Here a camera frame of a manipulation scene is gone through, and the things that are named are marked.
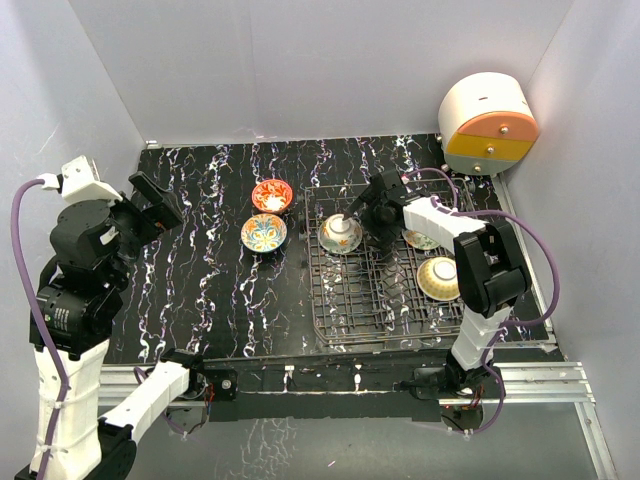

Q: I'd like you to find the orange green leaf bowl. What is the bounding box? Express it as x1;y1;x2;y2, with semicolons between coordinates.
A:
402;230;440;251

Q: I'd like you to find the orange star leaf bowl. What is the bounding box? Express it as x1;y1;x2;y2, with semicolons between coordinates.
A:
318;214;363;254

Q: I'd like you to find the teal yellow sun bowl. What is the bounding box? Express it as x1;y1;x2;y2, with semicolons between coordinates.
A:
416;257;460;302

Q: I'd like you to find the red orange floral bowl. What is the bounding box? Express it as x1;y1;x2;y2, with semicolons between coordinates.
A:
251;179;294;214

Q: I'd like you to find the blue yellow floral bowl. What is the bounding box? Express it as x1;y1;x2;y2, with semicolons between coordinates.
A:
241;213;288;253

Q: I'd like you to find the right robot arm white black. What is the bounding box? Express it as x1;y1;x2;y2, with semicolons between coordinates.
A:
343;170;531;397

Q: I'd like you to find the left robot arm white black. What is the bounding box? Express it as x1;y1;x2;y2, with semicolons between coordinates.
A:
10;170;207;479

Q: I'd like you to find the round white drawer cabinet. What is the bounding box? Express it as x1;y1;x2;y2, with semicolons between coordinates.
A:
438;72;539;176

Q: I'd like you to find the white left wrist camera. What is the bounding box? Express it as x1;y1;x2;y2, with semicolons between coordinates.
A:
37;155;123;204

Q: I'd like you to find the dark wire dish rack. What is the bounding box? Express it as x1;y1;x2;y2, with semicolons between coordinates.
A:
300;184;463;349

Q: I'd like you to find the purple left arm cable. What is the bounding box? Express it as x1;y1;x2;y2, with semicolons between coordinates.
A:
10;179;76;480

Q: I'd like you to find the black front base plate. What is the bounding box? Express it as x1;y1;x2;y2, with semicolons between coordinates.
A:
199;359;507;424

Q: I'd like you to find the aluminium rail frame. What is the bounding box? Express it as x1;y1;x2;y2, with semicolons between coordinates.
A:
100;177;614;478

